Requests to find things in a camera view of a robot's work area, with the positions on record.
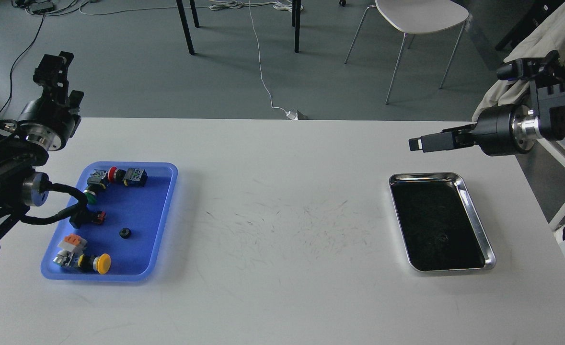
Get small black gear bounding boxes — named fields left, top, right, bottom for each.
left=119, top=227, right=132, bottom=239

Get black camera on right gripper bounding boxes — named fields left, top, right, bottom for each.
left=496, top=50, right=565, bottom=81

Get black robot arm image-left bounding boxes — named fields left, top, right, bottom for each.
left=0, top=52, right=88, bottom=241

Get white chair with metal legs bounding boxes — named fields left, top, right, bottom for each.
left=344, top=0, right=469, bottom=105

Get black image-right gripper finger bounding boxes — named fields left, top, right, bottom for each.
left=408, top=132, right=458, bottom=153

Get beige jacket on chair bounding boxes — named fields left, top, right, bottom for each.
left=472, top=2, right=565, bottom=121

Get black table legs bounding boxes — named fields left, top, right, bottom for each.
left=175, top=0, right=301, bottom=56

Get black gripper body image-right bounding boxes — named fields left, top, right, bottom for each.
left=443, top=105, right=522, bottom=156

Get red emergency stop button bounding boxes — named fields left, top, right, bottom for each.
left=86, top=166, right=126, bottom=186

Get yellow mushroom push button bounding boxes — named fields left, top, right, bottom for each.
left=52, top=253, right=111, bottom=276

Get white cable on floor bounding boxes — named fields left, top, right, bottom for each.
left=79, top=0, right=304, bottom=115

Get orange white contact block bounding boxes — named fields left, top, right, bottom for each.
left=57, top=233, right=88, bottom=258

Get green push button switch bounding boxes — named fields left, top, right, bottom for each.
left=82, top=183, right=107, bottom=205

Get silver metal tray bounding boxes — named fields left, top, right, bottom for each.
left=388, top=172, right=496, bottom=274

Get black green contact block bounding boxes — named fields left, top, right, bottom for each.
left=122, top=168, right=148, bottom=187

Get blue plastic tray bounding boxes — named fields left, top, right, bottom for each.
left=40, top=161, right=178, bottom=282

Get black cable on floor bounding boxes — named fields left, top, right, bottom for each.
left=0, top=0, right=55, bottom=120

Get white power adapter on floor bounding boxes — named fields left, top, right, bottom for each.
left=285, top=111, right=308, bottom=120

